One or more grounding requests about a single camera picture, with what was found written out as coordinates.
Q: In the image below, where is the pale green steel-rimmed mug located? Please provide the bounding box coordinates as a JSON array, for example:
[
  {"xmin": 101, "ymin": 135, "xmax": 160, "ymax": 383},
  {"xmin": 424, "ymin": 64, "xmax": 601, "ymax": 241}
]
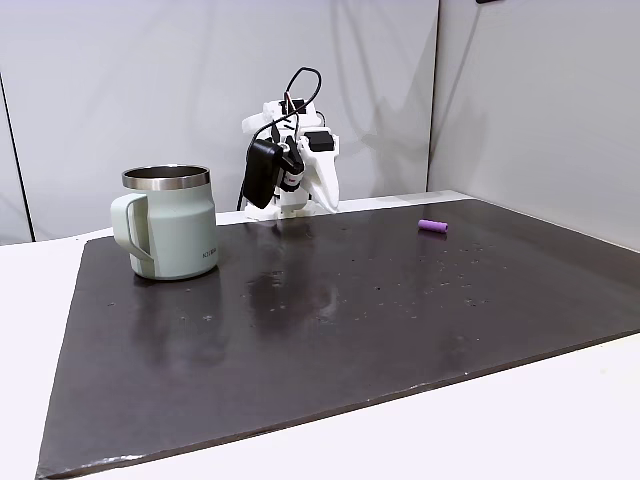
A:
[{"xmin": 109, "ymin": 164, "xmax": 221, "ymax": 282}]

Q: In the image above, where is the dark table mat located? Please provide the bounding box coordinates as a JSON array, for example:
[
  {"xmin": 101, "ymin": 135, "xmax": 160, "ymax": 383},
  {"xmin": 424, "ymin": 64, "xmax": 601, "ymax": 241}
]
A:
[{"xmin": 35, "ymin": 199, "xmax": 640, "ymax": 480}]

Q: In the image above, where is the black oval camera box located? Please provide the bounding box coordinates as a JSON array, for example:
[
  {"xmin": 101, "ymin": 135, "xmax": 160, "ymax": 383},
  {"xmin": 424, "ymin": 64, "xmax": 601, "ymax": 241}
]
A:
[{"xmin": 242, "ymin": 138, "xmax": 285, "ymax": 211}]

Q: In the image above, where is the black camera cable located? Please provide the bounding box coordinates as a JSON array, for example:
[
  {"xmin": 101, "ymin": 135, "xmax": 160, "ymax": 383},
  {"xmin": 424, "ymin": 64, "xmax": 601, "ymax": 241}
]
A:
[{"xmin": 249, "ymin": 66, "xmax": 324, "ymax": 151}]

